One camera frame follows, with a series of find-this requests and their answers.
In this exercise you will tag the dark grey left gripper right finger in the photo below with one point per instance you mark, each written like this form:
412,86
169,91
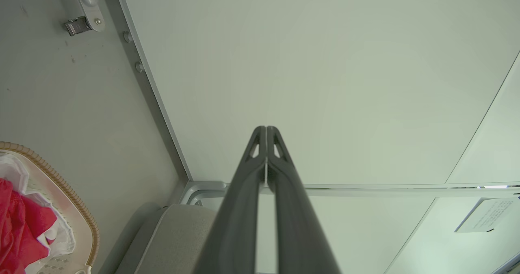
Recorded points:
296,217

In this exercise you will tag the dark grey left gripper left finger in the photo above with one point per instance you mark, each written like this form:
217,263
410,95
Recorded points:
235,209

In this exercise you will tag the red and white jersey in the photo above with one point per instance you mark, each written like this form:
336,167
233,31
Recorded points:
20,225

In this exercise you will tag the woven rim laundry basket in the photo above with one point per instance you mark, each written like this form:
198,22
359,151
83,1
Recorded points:
61,207

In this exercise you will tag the printed white paper notice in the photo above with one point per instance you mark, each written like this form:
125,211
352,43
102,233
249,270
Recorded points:
487,215

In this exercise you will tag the white cloth in basket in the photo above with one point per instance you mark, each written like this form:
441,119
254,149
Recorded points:
12,168

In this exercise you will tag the grey partition base rail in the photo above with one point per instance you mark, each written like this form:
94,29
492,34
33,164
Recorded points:
156,103

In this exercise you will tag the grey rail bolt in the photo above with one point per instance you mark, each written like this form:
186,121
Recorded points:
139,67
128,36

